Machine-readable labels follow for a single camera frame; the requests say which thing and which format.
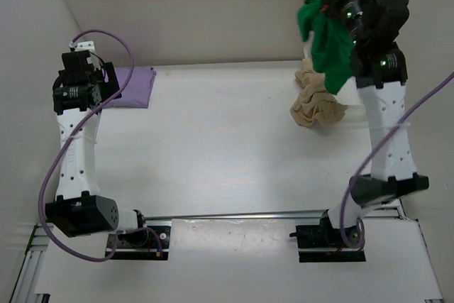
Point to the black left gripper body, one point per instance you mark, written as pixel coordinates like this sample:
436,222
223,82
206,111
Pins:
106,89

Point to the green t shirt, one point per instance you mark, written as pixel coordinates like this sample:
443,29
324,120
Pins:
331,46

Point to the purple t shirt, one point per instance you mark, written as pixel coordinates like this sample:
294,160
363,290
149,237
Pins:
137,93

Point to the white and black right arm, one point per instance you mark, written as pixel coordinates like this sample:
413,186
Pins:
379,69

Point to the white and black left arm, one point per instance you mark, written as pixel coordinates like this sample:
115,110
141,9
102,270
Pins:
79,208

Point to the beige t shirt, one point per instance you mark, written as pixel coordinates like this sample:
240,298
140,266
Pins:
314,103

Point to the white plastic basket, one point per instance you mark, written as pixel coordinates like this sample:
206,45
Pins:
347,94

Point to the aluminium table edge rail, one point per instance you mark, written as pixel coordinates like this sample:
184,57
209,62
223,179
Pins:
390,211

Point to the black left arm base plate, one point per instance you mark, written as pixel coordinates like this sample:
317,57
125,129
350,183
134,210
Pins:
143,245

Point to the aluminium left frame rail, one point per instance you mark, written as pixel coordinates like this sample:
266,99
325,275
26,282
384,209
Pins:
27,280

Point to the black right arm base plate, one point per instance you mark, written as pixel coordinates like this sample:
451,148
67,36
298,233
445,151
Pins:
323,244

